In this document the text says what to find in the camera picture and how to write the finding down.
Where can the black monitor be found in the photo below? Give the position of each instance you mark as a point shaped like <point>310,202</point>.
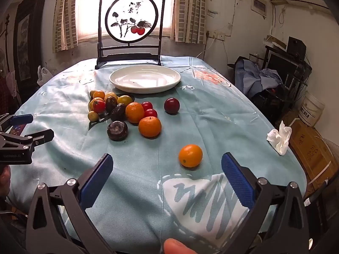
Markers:
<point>280,63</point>

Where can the white plastic bucket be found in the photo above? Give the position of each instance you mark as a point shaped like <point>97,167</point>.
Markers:
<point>311,109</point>

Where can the blue cloth pile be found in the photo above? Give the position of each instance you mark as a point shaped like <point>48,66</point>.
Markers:
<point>251,76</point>

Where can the light blue printed tablecloth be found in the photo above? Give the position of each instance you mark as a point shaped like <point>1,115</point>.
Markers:
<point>66,98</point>

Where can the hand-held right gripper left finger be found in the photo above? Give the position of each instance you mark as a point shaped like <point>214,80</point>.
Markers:
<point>96,182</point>

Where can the yellow orange tomato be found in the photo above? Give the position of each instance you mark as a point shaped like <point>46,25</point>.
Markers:
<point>124,100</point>

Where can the small yellow green tomato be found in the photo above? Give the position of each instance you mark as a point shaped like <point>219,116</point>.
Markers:
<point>93,116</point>

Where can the bright window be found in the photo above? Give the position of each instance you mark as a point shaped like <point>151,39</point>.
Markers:
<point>90,10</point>

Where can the black speaker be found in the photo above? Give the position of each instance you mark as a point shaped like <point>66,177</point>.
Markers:
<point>296,46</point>

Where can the small round orange kumquat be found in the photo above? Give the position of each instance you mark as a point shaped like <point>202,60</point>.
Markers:
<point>190,155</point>

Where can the black framed painted table screen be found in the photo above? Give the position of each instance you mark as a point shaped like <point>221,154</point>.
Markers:
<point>129,55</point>

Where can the crumpled white tissue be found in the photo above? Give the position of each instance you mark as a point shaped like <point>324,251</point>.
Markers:
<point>279,139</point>

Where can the brown cardboard box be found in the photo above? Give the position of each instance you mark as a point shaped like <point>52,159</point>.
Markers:
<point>309,148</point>

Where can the spotted yellow loquat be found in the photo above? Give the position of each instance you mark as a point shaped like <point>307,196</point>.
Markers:
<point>110,94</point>

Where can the dark red plum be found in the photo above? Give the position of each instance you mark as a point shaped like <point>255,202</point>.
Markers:
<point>172,105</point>

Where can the white wall socket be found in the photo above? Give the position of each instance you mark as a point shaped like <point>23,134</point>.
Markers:
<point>219,35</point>

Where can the white wall electric box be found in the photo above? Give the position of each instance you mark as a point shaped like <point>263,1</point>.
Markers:
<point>259,5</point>

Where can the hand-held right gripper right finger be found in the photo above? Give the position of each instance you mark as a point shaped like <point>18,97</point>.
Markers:
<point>238,182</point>

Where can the white plastic bag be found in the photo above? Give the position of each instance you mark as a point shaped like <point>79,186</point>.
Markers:
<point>43,76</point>

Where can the yellow orange fruit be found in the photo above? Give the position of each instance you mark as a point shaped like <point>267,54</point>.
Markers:
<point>91,105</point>
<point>92,93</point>

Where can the large red tomato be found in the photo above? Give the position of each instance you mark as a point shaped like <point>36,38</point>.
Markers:
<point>99,107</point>

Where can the white oval plate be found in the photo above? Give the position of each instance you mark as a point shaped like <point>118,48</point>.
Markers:
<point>144,78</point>

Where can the dark brown wrinkled fruit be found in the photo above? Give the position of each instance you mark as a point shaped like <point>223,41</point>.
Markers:
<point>118,112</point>
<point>117,131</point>
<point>111,103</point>

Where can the dark framed wall picture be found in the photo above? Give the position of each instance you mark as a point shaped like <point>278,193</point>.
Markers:
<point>23,37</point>

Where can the brick pattern curtain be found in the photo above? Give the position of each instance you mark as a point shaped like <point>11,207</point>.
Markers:
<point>65,18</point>
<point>189,10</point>

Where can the small orange tangerine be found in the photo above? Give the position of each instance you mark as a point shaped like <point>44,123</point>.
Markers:
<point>99,94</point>

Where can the red cherry tomato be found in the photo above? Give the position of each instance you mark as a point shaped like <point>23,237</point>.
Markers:
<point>146,105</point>
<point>151,113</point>

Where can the pink hanging cloth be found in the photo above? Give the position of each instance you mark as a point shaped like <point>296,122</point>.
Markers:
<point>11,83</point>

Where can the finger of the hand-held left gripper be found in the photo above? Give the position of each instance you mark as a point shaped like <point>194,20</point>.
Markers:
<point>39,136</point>
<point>22,118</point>

